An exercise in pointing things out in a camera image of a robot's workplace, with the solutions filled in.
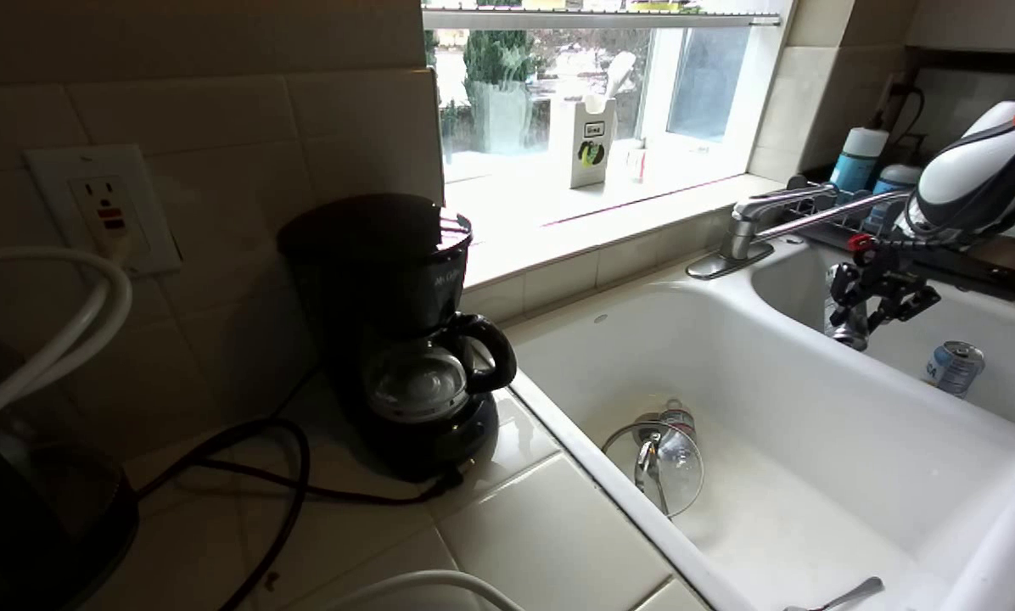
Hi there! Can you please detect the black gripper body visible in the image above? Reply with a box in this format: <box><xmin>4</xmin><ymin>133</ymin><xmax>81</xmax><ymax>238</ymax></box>
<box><xmin>845</xmin><ymin>233</ymin><xmax>939</xmax><ymax>330</ymax></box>

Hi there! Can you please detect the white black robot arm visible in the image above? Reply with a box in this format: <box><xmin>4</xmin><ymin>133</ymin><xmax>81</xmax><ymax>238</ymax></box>
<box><xmin>828</xmin><ymin>100</ymin><xmax>1015</xmax><ymax>333</ymax></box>

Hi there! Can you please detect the chrome sink faucet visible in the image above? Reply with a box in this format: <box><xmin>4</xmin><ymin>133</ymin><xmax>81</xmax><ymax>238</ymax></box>
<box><xmin>686</xmin><ymin>187</ymin><xmax>910</xmax><ymax>277</ymax></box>

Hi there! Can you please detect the white double kitchen sink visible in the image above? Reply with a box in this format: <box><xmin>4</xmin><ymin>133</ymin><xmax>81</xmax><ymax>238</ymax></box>
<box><xmin>512</xmin><ymin>243</ymin><xmax>1015</xmax><ymax>611</ymax></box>

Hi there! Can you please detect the blue white cup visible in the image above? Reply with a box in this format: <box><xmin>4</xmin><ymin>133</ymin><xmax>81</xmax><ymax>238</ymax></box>
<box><xmin>864</xmin><ymin>161</ymin><xmax>919</xmax><ymax>230</ymax></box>

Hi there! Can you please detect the blue white bottle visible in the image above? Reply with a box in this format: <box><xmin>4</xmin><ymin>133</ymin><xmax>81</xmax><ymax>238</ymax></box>
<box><xmin>828</xmin><ymin>126</ymin><xmax>890</xmax><ymax>191</ymax></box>

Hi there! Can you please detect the clear drinking glass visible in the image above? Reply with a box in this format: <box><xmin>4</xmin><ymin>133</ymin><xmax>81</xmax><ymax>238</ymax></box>
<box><xmin>601</xmin><ymin>406</ymin><xmax>705</xmax><ymax>517</ymax></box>

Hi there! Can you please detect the potted green plant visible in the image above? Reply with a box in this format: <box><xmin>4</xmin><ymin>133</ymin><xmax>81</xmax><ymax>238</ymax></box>
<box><xmin>460</xmin><ymin>29</ymin><xmax>533</xmax><ymax>153</ymax></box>

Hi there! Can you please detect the glass coffee carafe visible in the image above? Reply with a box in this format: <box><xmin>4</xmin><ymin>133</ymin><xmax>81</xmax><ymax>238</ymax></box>
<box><xmin>368</xmin><ymin>315</ymin><xmax>517</xmax><ymax>423</ymax></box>

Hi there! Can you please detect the black drip coffee maker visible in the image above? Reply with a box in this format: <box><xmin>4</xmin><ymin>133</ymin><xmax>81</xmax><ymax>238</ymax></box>
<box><xmin>277</xmin><ymin>194</ymin><xmax>499</xmax><ymax>483</ymax></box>

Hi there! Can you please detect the white curved cable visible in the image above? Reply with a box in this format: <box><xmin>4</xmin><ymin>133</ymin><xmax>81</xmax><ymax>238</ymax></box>
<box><xmin>311</xmin><ymin>566</ymin><xmax>525</xmax><ymax>611</ymax></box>

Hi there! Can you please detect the black power cord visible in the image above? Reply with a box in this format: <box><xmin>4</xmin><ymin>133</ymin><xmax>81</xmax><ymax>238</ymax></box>
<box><xmin>132</xmin><ymin>416</ymin><xmax>465</xmax><ymax>611</ymax></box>

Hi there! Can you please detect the white hose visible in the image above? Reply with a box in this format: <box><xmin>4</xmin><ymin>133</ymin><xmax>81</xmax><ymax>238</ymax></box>
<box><xmin>0</xmin><ymin>243</ymin><xmax>136</xmax><ymax>440</ymax></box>

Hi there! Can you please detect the white wall power outlet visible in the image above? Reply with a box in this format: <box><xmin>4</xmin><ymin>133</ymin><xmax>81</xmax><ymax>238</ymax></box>
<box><xmin>24</xmin><ymin>143</ymin><xmax>181</xmax><ymax>275</ymax></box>

